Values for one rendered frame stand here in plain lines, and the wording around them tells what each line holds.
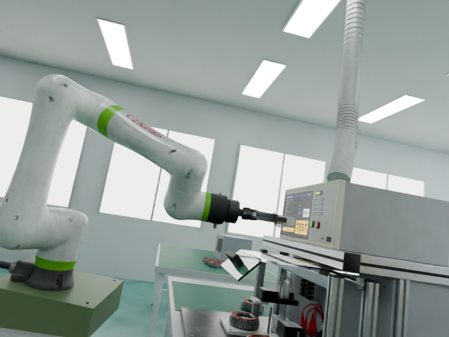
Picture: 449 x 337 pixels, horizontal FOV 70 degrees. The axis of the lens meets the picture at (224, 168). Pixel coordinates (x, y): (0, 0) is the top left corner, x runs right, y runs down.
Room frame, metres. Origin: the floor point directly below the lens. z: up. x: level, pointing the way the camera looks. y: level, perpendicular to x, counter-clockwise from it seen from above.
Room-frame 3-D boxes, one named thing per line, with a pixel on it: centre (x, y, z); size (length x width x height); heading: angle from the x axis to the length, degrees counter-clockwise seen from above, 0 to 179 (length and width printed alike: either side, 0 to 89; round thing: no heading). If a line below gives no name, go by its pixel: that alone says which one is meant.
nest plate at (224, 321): (1.27, -0.16, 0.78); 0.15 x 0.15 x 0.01; 9
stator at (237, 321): (1.27, -0.16, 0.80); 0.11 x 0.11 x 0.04
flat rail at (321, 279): (1.16, -0.28, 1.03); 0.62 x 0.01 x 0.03; 9
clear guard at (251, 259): (0.97, -0.22, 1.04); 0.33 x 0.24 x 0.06; 99
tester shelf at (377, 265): (1.20, -0.50, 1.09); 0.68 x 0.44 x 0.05; 9
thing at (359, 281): (1.18, -0.35, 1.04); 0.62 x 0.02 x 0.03; 9
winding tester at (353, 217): (1.19, -0.50, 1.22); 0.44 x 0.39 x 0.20; 9
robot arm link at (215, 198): (1.03, 0.00, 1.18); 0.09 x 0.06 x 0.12; 9
